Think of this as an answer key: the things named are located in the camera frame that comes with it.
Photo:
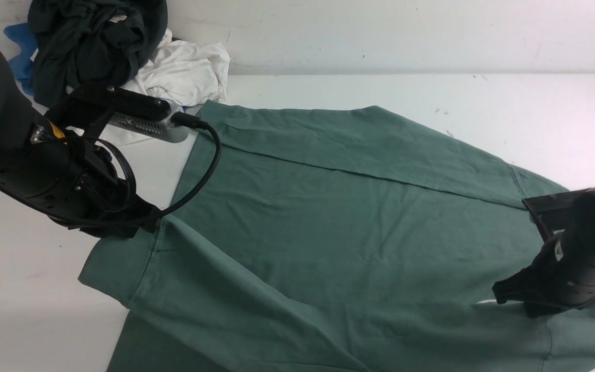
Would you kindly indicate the green long-sleeve top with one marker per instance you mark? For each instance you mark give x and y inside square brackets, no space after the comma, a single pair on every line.
[338,241]

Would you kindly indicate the black crumpled garment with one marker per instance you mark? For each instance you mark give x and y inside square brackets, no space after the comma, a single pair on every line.
[91,41]

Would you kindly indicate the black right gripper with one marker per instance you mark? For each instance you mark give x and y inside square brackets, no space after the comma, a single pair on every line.
[562,275]

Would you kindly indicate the blue crumpled garment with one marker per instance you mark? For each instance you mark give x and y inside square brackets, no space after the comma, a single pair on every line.
[22,64]

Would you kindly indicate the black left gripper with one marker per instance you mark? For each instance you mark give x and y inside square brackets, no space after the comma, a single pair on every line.
[81,183]

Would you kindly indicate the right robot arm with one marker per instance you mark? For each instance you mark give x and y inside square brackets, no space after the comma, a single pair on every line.
[562,275]

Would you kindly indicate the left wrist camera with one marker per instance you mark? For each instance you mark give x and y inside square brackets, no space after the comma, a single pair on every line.
[95,106]

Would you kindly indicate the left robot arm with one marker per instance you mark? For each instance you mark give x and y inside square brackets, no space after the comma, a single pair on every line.
[18,117]

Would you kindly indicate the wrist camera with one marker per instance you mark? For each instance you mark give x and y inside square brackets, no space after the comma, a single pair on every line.
[95,106]
[552,213]

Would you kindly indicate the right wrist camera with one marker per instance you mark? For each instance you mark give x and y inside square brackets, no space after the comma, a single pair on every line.
[552,213]

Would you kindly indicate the white crumpled garment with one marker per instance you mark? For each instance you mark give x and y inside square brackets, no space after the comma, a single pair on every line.
[183,73]

